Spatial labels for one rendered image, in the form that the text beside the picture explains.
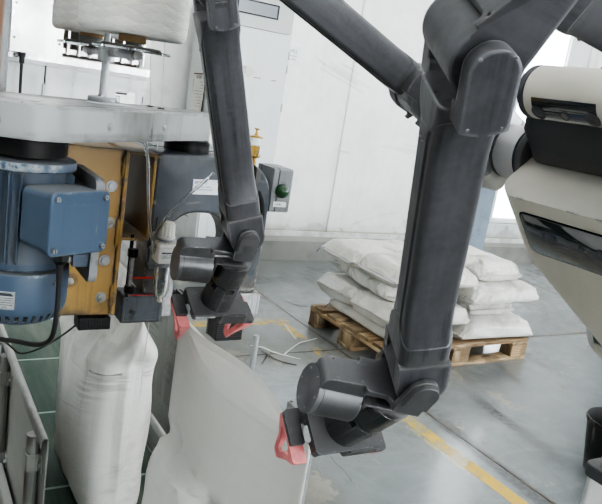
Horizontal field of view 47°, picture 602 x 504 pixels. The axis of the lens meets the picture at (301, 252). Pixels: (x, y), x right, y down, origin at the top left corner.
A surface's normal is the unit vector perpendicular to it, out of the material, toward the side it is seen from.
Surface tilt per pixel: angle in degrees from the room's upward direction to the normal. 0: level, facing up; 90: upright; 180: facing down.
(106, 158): 90
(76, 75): 90
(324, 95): 90
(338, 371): 28
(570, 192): 40
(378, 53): 100
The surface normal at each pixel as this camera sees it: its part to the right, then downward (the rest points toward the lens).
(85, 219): 0.81, 0.25
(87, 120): 0.92, 0.22
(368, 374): 0.46, -0.70
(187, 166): 0.49, 0.27
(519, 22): 0.13, 0.66
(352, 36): 0.29, 0.51
